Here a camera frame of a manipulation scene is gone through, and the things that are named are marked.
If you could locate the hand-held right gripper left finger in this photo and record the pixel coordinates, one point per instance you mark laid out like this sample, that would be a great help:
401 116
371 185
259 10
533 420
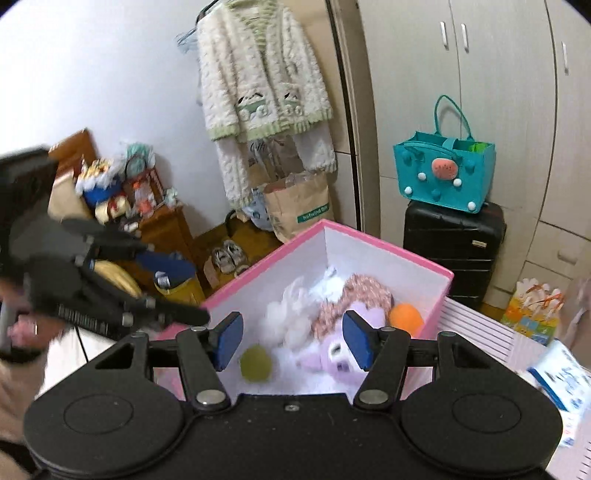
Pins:
229 341

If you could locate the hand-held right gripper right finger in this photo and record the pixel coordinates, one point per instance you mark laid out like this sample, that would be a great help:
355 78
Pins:
358 339

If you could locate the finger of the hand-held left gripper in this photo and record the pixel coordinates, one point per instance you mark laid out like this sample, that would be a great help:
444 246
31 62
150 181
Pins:
115 242
138 307

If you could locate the green makeup sponge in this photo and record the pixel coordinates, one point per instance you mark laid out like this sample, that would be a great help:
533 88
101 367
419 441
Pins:
255 364

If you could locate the purple plush toy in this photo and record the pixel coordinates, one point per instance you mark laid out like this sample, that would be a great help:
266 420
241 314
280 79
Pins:
323 353

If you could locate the pink floral scrunchie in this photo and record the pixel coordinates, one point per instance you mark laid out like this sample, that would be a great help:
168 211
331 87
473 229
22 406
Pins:
360 290

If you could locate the orange makeup sponge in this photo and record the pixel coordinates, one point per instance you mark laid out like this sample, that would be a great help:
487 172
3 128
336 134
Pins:
406 318

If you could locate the white mesh bath pouf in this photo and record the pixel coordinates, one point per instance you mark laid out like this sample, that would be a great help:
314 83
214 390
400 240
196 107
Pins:
288 318

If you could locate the pink cardboard box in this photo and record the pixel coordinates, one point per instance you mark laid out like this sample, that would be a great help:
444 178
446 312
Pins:
369 244

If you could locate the person's left forearm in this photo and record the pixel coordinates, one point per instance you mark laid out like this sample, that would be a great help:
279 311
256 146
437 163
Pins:
18 397

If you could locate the person's left hand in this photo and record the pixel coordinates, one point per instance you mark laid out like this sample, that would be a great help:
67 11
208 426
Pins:
23 330

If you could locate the yellow bag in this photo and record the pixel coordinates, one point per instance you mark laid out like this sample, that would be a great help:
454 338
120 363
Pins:
120 277

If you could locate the wooden nightstand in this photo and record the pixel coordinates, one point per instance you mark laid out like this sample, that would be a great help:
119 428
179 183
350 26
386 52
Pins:
166 230

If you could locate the pile of small toys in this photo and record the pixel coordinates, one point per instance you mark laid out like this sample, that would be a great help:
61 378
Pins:
115 184

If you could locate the white sneaker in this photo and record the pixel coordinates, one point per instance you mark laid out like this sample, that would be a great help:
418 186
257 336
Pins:
221 261
240 258

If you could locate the striped tablecloth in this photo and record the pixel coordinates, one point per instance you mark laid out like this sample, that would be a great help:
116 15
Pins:
485 332

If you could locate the black suitcase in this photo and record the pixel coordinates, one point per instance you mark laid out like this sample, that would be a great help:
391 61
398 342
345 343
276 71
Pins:
452 254

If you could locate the brown paper bag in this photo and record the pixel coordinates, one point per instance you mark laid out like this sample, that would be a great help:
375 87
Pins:
295 207

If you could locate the colourful gift bag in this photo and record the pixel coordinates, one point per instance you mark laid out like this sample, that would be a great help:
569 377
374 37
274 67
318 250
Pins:
531 314

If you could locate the teal felt tote bag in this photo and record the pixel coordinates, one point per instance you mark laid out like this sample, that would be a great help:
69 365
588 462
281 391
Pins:
443 184

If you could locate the blue wet wipes pack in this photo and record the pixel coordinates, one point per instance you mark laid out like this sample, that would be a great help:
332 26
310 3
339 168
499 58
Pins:
563 374

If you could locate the teal clothes hangers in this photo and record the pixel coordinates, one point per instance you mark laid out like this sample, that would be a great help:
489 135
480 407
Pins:
187 37

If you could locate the tall light wood cabinet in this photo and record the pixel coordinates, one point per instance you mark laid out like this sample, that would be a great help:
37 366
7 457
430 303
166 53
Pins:
362 115

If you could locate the cream knitted cardigan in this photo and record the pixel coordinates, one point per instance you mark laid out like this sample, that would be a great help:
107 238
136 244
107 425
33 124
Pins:
344 101

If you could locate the beige three-door wardrobe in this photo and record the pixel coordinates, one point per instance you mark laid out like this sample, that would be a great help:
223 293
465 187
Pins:
508 92

